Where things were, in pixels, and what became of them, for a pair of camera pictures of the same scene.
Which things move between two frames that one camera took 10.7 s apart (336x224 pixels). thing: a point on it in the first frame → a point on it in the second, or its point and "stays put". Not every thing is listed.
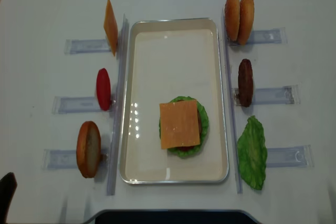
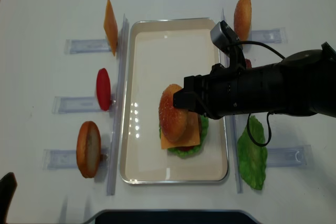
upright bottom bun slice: [88, 149] stays put
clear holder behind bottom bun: [66, 159] stays put
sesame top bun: [232, 15] → [174, 120]
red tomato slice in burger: [186, 148] stays put
